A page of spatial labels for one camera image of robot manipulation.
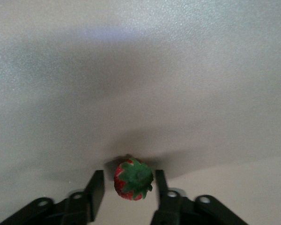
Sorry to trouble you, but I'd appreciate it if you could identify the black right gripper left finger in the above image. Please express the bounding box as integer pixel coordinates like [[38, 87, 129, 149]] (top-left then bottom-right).
[[0, 170, 105, 225]]

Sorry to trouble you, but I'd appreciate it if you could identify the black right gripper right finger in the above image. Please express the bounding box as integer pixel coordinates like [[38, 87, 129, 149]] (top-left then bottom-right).
[[151, 169, 249, 225]]

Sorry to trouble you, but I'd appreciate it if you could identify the red strawberry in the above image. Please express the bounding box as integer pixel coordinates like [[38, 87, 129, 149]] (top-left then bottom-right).
[[113, 157, 154, 202]]

